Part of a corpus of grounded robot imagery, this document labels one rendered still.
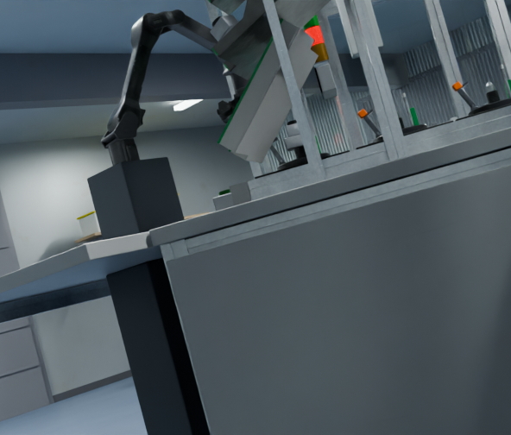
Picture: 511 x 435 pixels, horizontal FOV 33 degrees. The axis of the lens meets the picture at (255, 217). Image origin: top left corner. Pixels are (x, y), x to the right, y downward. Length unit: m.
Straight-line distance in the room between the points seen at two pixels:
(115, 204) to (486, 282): 0.89
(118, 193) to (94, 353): 8.55
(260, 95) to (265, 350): 0.55
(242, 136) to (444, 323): 0.58
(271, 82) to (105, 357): 8.95
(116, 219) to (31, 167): 8.58
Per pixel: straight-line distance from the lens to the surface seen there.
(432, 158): 1.49
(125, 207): 1.97
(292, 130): 2.23
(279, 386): 1.50
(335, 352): 1.49
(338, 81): 2.45
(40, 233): 10.39
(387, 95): 1.72
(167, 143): 11.89
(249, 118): 1.77
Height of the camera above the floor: 0.73
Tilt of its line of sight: 4 degrees up
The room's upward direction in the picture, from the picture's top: 15 degrees counter-clockwise
